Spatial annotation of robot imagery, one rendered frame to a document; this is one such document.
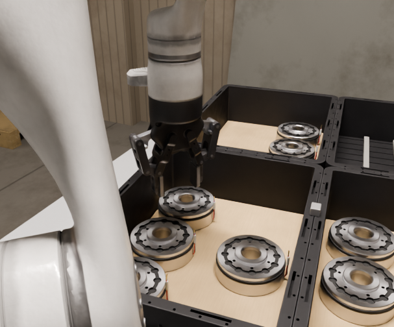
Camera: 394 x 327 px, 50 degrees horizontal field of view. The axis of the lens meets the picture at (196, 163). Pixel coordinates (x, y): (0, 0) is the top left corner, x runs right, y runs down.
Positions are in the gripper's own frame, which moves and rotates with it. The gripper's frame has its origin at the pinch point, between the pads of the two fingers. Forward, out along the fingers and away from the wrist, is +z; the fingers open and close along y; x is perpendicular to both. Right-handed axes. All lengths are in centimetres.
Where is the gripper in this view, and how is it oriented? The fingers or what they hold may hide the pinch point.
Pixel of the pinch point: (177, 181)
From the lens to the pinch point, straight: 65.5
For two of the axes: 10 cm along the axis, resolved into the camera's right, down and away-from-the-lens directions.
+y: 8.8, -2.2, 4.3
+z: 0.0, 8.8, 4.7
